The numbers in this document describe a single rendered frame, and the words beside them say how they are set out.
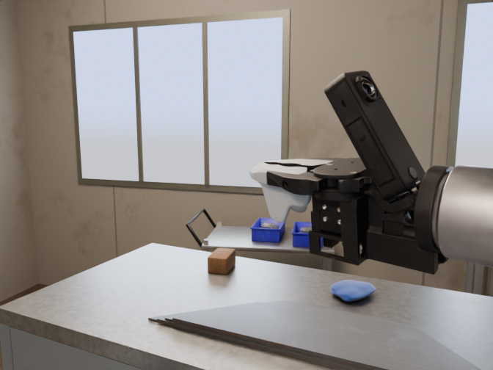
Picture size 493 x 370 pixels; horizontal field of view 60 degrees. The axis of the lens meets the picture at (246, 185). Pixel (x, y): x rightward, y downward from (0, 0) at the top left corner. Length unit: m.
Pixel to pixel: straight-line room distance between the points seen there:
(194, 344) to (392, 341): 0.40
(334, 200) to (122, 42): 3.26
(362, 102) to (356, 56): 2.64
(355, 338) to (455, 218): 0.62
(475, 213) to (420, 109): 2.66
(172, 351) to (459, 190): 0.70
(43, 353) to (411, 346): 0.81
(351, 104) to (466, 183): 0.11
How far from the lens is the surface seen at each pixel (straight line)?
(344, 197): 0.38
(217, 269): 1.29
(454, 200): 0.34
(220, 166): 3.19
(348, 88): 0.37
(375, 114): 0.38
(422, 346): 0.94
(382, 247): 0.40
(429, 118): 2.99
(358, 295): 1.13
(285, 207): 0.44
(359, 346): 0.91
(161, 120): 3.37
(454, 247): 0.35
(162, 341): 0.96
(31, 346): 1.19
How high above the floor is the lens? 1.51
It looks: 9 degrees down
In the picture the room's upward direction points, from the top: straight up
